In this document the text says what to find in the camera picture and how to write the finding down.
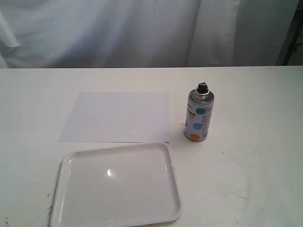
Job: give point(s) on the spray can with coloured dots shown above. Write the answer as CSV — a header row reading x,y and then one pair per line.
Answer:
x,y
199,111

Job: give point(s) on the white backdrop curtain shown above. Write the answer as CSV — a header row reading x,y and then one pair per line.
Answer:
x,y
142,33

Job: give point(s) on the white paper sheet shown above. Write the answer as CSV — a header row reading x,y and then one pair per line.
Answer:
x,y
118,117

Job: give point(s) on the black metal stand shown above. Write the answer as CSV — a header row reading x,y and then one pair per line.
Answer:
x,y
294,39

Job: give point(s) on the white plastic tray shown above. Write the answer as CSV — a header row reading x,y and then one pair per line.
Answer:
x,y
125,186

